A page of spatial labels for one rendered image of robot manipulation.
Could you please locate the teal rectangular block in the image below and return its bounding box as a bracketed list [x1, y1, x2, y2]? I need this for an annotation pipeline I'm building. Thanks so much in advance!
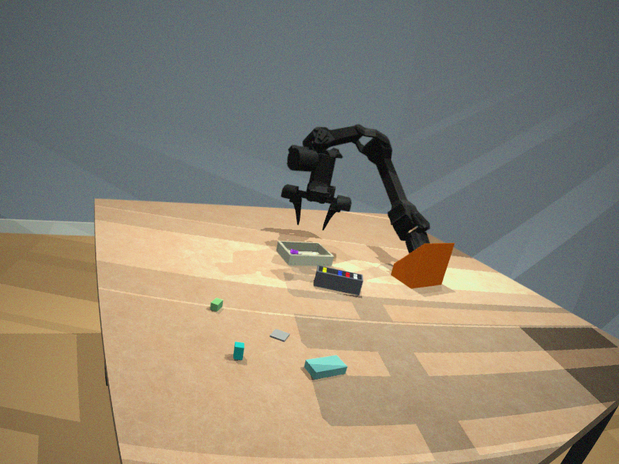
[233, 342, 244, 360]
[304, 355, 348, 380]

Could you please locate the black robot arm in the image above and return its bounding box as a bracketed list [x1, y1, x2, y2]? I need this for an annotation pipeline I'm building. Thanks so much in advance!
[287, 125, 430, 253]

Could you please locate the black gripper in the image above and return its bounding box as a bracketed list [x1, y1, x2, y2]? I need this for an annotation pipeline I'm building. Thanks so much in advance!
[281, 171, 352, 231]

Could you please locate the small green block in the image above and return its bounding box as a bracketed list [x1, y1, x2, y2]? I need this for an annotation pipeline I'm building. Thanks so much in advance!
[210, 297, 224, 312]

